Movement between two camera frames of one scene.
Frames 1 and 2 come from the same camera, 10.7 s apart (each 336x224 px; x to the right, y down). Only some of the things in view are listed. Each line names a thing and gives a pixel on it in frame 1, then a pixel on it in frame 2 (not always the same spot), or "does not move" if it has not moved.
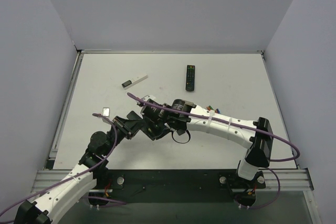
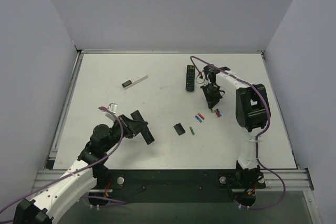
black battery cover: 180,131 does not move
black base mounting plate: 177,185 does not move
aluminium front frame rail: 280,179 does not move
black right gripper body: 151,128 to 210,95
